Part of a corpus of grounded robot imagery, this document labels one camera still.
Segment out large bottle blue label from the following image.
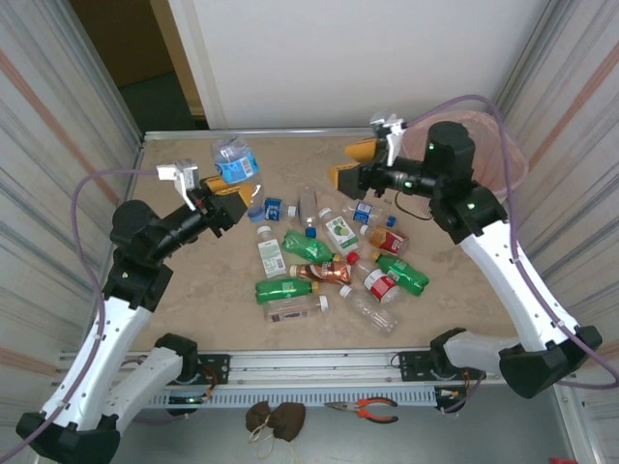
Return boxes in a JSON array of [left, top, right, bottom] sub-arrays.
[[211, 134, 268, 224]]

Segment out small bottle blue label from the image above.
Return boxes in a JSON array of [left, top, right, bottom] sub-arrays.
[[263, 196, 299, 222]]

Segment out blue white label bottle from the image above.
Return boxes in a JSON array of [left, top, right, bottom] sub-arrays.
[[340, 200, 398, 228]]

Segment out clear square bottle blue cap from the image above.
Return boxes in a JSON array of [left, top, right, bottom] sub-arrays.
[[297, 187, 321, 239]]

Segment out lime label bottle white cap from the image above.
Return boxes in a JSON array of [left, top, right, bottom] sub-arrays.
[[317, 206, 362, 257]]

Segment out white label bottle green print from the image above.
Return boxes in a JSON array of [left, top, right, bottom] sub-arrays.
[[254, 224, 287, 280]]

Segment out red orange label bottle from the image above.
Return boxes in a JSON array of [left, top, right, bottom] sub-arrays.
[[360, 224, 411, 256]]

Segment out green plastic bottle yellow cap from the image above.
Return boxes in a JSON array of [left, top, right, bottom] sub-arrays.
[[281, 229, 342, 266], [370, 249, 430, 296], [253, 277, 321, 305]]

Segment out brown coffee bottle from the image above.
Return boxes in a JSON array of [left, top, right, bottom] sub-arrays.
[[288, 262, 354, 287]]

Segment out clear bottle purple label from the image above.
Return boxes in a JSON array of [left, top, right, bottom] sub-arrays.
[[262, 294, 331, 325]]

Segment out clear ribbed bottle white cap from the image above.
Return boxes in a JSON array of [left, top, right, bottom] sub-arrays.
[[338, 284, 400, 336]]

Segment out brown cloth pouch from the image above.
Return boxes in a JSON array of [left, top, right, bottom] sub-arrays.
[[270, 401, 308, 444], [245, 400, 275, 434]]

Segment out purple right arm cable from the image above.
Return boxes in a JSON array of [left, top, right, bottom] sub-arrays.
[[403, 94, 619, 416]]

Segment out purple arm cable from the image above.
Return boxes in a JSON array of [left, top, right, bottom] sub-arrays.
[[0, 168, 161, 463], [403, 94, 619, 416]]

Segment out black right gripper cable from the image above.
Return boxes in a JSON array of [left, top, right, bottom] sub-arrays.
[[394, 189, 434, 222]]

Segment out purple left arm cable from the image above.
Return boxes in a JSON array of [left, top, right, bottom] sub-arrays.
[[0, 168, 161, 463]]

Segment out aluminium back edge rail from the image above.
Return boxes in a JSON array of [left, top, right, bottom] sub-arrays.
[[142, 127, 383, 142]]

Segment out white door frame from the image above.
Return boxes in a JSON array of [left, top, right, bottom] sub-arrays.
[[149, 0, 228, 131]]

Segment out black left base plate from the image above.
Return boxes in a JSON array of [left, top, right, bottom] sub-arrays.
[[192, 354, 231, 387]]

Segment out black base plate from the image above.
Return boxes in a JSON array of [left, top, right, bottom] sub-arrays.
[[192, 354, 231, 387], [398, 348, 486, 383]]

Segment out orange red base wires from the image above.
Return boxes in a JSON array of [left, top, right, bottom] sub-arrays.
[[434, 369, 473, 402], [200, 364, 228, 402]]

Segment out aluminium front extrusion rail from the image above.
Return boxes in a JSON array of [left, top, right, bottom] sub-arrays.
[[52, 343, 504, 388]]

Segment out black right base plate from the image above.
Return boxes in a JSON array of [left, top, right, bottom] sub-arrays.
[[398, 348, 486, 383]]

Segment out white slotted cable duct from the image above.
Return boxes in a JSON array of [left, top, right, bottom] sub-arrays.
[[144, 386, 439, 410]]

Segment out orange handled pliers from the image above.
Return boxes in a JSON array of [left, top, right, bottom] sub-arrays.
[[323, 396, 400, 425]]

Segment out beige pouch string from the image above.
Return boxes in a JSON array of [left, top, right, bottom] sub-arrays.
[[248, 419, 297, 460]]

